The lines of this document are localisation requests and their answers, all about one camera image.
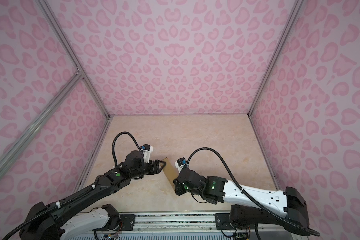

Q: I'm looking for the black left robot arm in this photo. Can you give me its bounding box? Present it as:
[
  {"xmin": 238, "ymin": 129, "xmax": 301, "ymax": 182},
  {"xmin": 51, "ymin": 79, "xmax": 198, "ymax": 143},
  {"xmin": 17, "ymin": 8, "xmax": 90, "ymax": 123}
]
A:
[{"xmin": 19, "ymin": 151, "xmax": 166, "ymax": 240}]

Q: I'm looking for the brown cardboard paper box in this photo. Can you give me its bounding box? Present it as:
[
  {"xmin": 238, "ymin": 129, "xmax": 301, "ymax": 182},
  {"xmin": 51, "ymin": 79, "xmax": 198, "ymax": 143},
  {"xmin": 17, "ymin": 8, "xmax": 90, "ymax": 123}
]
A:
[{"xmin": 162, "ymin": 158, "xmax": 179, "ymax": 191}]

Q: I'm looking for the aluminium corner post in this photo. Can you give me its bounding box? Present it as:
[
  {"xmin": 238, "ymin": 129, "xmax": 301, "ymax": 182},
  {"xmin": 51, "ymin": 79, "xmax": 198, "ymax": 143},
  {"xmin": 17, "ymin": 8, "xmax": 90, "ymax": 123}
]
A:
[
  {"xmin": 248, "ymin": 0, "xmax": 307, "ymax": 119},
  {"xmin": 35, "ymin": 0, "xmax": 111, "ymax": 120}
]

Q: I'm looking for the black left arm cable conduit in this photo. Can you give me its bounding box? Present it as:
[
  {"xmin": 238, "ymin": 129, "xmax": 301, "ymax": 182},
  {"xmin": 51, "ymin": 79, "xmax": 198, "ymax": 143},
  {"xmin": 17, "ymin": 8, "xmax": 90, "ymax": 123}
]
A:
[{"xmin": 111, "ymin": 131, "xmax": 142, "ymax": 168}]

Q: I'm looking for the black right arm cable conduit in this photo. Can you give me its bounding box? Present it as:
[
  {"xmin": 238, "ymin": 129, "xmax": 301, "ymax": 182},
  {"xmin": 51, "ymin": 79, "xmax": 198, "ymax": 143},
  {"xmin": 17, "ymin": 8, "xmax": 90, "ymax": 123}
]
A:
[{"xmin": 186, "ymin": 147, "xmax": 321, "ymax": 238}]

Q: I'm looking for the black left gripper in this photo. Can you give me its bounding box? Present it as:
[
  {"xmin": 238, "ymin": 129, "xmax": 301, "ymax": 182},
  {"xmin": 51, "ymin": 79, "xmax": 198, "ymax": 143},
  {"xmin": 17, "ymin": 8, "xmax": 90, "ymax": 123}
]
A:
[{"xmin": 131, "ymin": 159, "xmax": 167, "ymax": 180}]

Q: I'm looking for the aluminium back right corner post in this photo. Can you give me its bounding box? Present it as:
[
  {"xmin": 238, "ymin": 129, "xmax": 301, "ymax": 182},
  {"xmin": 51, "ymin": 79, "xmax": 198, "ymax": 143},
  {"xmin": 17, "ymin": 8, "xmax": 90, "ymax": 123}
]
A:
[{"xmin": 248, "ymin": 0, "xmax": 307, "ymax": 119}]

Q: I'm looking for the aluminium diagonal left wall bar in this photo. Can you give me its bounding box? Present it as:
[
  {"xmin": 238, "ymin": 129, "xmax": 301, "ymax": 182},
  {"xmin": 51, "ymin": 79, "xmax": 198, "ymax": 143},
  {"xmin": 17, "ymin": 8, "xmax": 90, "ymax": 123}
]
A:
[{"xmin": 0, "ymin": 71, "xmax": 83, "ymax": 181}]

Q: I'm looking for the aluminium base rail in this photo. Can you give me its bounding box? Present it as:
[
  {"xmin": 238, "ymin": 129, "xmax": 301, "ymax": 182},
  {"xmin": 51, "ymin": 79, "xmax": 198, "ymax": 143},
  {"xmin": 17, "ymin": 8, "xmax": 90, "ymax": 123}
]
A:
[{"xmin": 44, "ymin": 209, "xmax": 307, "ymax": 240}]

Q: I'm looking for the aluminium back left corner post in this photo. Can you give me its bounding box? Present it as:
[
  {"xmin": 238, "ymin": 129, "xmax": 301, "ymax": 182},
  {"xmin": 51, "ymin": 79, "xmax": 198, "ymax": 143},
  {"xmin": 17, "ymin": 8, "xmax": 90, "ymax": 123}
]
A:
[{"xmin": 35, "ymin": 0, "xmax": 111, "ymax": 120}]

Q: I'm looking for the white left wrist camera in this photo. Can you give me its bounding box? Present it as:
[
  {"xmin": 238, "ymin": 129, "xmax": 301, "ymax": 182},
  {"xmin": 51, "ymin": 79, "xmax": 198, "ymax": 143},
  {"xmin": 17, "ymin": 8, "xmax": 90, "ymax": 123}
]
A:
[{"xmin": 141, "ymin": 144, "xmax": 154, "ymax": 163}]

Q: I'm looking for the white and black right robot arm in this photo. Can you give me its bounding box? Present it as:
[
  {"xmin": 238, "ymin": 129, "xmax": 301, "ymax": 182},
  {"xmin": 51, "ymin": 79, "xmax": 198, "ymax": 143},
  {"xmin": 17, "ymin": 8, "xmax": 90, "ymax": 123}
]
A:
[{"xmin": 173, "ymin": 168, "xmax": 312, "ymax": 236}]

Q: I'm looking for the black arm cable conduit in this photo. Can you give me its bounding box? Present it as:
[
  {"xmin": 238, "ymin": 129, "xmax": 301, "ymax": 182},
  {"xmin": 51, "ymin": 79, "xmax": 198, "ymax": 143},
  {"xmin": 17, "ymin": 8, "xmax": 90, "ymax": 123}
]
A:
[
  {"xmin": 186, "ymin": 147, "xmax": 321, "ymax": 238},
  {"xmin": 111, "ymin": 131, "xmax": 142, "ymax": 168}
]

